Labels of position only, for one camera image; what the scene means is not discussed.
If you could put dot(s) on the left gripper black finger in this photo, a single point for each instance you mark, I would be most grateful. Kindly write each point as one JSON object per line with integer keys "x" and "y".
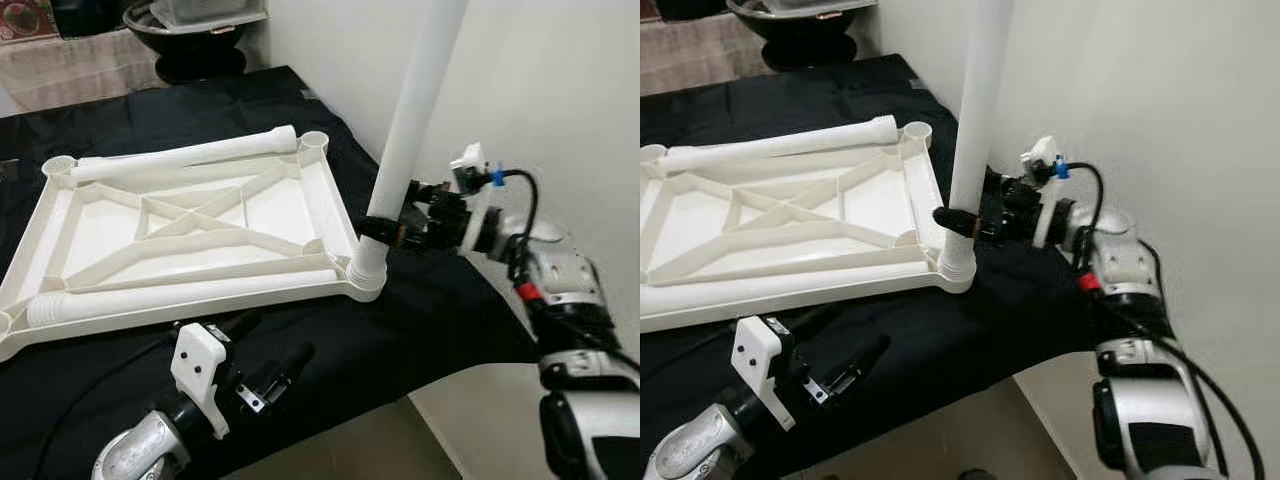
{"x": 860, "y": 360}
{"x": 235, "y": 325}
{"x": 820, "y": 320}
{"x": 288, "y": 368}

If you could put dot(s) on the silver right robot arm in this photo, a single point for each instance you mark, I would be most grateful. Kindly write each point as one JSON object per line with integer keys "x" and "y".
{"x": 1125, "y": 260}
{"x": 565, "y": 280}

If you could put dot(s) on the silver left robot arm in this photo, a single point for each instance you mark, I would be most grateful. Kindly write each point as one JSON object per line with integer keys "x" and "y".
{"x": 135, "y": 455}
{"x": 700, "y": 450}

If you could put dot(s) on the white plastic table leg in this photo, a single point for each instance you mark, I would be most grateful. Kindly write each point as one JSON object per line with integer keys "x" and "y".
{"x": 190, "y": 153}
{"x": 980, "y": 110}
{"x": 780, "y": 290}
{"x": 180, "y": 297}
{"x": 415, "y": 120}
{"x": 780, "y": 143}

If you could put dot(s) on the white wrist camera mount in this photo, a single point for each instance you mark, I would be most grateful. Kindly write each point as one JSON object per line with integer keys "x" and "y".
{"x": 757, "y": 360}
{"x": 197, "y": 365}
{"x": 470, "y": 165}
{"x": 1045, "y": 160}

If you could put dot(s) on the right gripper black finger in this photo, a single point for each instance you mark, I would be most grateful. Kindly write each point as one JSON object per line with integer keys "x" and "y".
{"x": 380, "y": 231}
{"x": 958, "y": 221}

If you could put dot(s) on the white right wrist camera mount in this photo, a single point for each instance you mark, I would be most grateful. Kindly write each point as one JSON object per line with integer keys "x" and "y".
{"x": 1045, "y": 160}
{"x": 470, "y": 165}

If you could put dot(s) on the beige cloth covered bench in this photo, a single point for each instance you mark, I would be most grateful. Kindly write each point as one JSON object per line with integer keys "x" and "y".
{"x": 70, "y": 70}
{"x": 695, "y": 55}

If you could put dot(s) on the black tablecloth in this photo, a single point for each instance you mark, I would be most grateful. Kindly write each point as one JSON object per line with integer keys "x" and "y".
{"x": 400, "y": 330}
{"x": 950, "y": 330}

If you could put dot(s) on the black round basin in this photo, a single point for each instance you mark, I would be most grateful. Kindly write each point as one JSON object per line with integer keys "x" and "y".
{"x": 195, "y": 50}
{"x": 800, "y": 40}

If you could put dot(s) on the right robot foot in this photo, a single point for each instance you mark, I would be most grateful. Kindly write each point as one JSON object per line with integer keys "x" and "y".
{"x": 975, "y": 474}

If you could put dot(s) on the red printed box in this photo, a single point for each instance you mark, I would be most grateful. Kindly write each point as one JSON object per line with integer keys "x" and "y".
{"x": 25, "y": 18}

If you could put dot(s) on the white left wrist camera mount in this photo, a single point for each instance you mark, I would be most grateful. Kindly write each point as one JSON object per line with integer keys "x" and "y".
{"x": 757, "y": 360}
{"x": 197, "y": 365}

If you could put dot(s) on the white plastic table top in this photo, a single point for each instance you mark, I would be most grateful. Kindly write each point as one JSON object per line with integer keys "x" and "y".
{"x": 800, "y": 220}
{"x": 200, "y": 230}

